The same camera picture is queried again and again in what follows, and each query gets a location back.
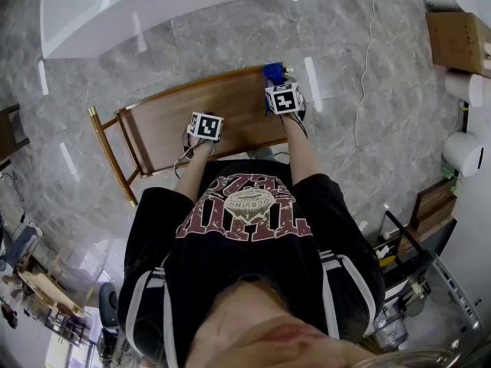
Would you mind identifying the dark brown wooden stepped shelf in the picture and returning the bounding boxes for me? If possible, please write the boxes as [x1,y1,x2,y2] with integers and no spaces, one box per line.
[398,178,460,261]

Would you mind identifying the white bathtub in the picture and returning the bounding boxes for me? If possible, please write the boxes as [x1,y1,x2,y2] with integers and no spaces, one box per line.
[40,0,308,61]

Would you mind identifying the closed cardboard box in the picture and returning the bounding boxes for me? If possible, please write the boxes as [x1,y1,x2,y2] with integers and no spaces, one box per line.
[425,11,491,80]

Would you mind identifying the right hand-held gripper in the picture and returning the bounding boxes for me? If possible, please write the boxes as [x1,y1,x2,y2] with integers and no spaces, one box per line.
[264,81,308,125]

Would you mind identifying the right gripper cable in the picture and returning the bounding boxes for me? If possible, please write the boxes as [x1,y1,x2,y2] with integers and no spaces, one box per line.
[290,109,310,140]

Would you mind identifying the blue cloth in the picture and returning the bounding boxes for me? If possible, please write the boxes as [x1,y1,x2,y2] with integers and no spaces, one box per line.
[262,62,287,84]

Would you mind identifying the white floor cable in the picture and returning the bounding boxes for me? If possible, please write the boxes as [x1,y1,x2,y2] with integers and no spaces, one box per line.
[331,0,380,180]

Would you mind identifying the person's left forearm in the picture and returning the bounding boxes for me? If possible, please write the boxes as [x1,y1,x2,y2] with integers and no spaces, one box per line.
[174,143,216,205]

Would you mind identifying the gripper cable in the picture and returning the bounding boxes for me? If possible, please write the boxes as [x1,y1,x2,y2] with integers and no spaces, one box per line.
[290,109,310,140]
[173,136,201,180]

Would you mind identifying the person's right forearm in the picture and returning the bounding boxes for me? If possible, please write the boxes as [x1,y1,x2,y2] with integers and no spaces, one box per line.
[282,117,324,188]

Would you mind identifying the black metal cart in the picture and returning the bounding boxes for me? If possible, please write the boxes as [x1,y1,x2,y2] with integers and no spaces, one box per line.
[374,209,435,303]

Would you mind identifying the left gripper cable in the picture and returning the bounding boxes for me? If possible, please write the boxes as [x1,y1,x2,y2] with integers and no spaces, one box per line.
[173,136,201,180]

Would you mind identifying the wooden serving cart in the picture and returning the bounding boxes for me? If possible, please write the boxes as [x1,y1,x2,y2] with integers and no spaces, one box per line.
[87,62,296,209]

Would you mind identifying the dark wooden desk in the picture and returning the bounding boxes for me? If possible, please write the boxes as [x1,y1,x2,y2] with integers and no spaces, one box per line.
[0,103,31,173]

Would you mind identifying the person's eyeglasses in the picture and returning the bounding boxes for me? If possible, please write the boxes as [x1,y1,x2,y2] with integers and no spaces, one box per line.
[356,339,462,368]

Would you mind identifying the person's chin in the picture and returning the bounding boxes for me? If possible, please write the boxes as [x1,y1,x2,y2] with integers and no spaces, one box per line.
[186,281,384,368]

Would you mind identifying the office chair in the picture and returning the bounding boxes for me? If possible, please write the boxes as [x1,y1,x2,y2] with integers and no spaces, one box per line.
[98,281,120,330]

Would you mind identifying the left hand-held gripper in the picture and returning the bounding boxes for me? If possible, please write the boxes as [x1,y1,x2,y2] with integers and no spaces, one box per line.
[180,111,225,161]

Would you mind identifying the person's black printed t-shirt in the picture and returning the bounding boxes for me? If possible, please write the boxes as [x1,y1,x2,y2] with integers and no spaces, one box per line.
[117,159,387,366]

